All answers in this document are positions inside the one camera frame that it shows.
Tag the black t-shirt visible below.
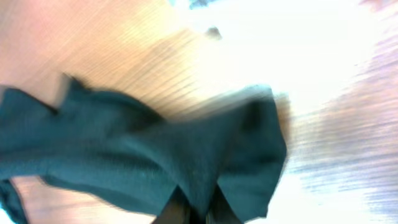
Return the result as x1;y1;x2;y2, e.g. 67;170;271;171
1;79;287;223

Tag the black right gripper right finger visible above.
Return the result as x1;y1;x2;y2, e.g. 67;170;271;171
206;186;242;224

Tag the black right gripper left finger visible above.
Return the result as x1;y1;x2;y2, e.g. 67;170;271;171
152;187;191;224

